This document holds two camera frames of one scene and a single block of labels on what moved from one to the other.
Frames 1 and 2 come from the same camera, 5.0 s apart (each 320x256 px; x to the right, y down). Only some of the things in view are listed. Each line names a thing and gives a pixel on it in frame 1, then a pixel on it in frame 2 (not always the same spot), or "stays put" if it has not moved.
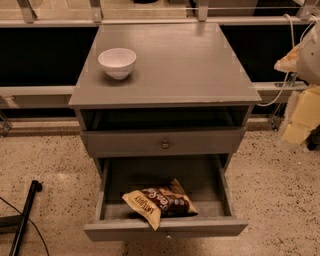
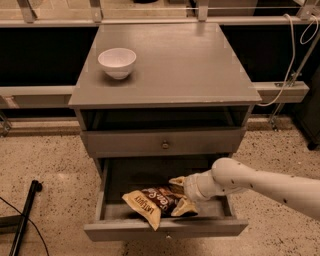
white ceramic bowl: [117, 62] stays put
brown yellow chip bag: [161, 201] stays put
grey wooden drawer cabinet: [188, 95] stays put
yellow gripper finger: [288, 63] → [178, 180]
